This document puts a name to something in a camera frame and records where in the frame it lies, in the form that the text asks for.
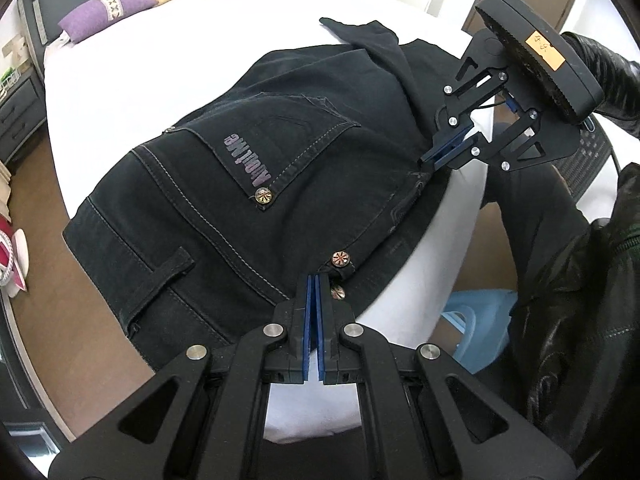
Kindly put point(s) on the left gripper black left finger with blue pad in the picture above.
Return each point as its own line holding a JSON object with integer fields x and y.
{"x": 290, "y": 359}

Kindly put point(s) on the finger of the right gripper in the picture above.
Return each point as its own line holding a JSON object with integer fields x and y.
{"x": 458, "y": 157}
{"x": 446, "y": 142}

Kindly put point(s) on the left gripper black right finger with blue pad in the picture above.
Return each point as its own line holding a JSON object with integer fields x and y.
{"x": 336, "y": 362}

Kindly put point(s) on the black denim pants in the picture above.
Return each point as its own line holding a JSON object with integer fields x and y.
{"x": 311, "y": 163}

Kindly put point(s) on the black mesh chair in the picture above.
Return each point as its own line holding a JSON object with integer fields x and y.
{"x": 594, "y": 150}

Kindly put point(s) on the light blue plastic stool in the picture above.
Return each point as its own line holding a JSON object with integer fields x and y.
{"x": 482, "y": 318}

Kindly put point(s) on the black leather jacket sleeve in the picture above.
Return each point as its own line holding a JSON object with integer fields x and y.
{"x": 571, "y": 366}

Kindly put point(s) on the white bed mattress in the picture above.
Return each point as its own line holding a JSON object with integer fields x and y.
{"x": 124, "y": 85}

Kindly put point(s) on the dark grey nightstand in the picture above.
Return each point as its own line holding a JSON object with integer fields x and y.
{"x": 23, "y": 111}

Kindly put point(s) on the purple pillow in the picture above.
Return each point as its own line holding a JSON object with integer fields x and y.
{"x": 93, "y": 16}

